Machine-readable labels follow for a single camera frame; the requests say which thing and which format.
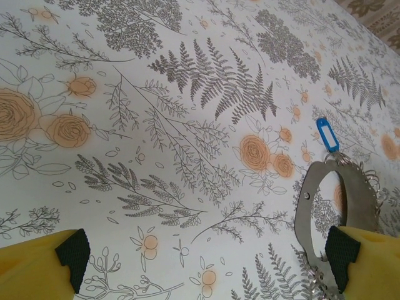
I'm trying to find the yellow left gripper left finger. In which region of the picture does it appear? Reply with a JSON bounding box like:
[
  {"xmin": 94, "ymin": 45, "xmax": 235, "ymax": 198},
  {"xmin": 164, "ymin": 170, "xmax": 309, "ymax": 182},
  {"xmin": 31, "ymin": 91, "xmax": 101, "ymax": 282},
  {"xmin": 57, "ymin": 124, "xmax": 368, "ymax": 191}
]
[{"xmin": 0, "ymin": 227, "xmax": 91, "ymax": 300}]

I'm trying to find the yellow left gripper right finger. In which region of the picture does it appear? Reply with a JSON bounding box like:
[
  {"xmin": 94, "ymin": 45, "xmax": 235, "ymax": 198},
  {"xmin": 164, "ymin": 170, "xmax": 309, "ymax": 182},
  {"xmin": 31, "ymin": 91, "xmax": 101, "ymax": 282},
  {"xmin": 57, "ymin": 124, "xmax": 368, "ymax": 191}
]
[{"xmin": 324, "ymin": 224, "xmax": 400, "ymax": 300}]

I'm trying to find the metal chain with yellow tag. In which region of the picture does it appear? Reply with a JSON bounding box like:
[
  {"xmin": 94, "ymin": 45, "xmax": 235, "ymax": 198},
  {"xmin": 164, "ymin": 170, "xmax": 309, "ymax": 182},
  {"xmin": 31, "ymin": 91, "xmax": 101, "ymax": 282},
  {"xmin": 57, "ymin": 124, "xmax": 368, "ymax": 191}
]
[{"xmin": 293, "ymin": 159, "xmax": 381, "ymax": 300}]

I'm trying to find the blue plastic key tag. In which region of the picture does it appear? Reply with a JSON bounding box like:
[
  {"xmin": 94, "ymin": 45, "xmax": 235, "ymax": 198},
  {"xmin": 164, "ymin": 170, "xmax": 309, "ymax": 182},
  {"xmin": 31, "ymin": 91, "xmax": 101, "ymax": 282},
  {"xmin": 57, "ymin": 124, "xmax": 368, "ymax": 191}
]
[{"xmin": 315, "ymin": 117, "xmax": 340, "ymax": 154}]

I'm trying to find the floral patterned table covering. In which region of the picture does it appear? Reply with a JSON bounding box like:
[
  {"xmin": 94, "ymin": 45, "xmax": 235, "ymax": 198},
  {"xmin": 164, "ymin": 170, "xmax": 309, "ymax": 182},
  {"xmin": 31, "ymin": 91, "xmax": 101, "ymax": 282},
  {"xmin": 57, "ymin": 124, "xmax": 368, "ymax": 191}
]
[{"xmin": 0, "ymin": 0, "xmax": 400, "ymax": 300}]

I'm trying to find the steel split ring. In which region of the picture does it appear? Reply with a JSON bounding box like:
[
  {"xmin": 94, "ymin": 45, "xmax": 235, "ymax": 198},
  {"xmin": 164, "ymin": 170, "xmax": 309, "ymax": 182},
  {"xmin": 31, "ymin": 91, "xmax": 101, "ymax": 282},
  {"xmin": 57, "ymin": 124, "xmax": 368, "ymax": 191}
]
[
  {"xmin": 323, "ymin": 151, "xmax": 354, "ymax": 166},
  {"xmin": 362, "ymin": 170, "xmax": 381, "ymax": 188}
]

